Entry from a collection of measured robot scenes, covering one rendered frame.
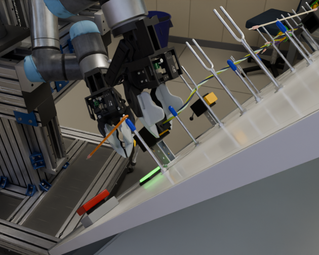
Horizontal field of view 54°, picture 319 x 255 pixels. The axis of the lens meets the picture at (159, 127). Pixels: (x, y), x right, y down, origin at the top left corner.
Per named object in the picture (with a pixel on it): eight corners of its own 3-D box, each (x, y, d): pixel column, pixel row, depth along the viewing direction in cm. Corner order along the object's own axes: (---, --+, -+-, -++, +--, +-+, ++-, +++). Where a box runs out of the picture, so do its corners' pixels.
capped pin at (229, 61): (257, 102, 51) (225, 60, 52) (254, 104, 53) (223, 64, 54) (265, 97, 52) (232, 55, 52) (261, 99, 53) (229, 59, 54)
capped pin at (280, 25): (305, 68, 49) (271, 25, 50) (308, 66, 51) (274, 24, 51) (314, 61, 48) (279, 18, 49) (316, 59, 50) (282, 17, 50)
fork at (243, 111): (245, 113, 47) (188, 38, 48) (237, 118, 49) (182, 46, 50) (251, 108, 48) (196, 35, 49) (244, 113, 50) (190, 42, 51)
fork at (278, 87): (281, 88, 41) (216, 5, 42) (272, 95, 43) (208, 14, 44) (288, 83, 42) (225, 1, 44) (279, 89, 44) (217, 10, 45)
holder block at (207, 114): (205, 131, 110) (189, 109, 111) (227, 117, 101) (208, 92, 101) (197, 137, 108) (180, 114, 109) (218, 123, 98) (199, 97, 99)
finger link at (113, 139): (108, 159, 69) (95, 122, 72) (117, 163, 74) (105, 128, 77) (120, 154, 68) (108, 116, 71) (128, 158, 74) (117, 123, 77)
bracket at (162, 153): (174, 159, 67) (161, 140, 67) (181, 155, 65) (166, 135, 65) (161, 170, 64) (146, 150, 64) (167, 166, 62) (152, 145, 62)
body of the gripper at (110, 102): (90, 121, 70) (76, 75, 74) (104, 130, 78) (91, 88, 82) (121, 108, 69) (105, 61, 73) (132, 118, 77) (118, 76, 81)
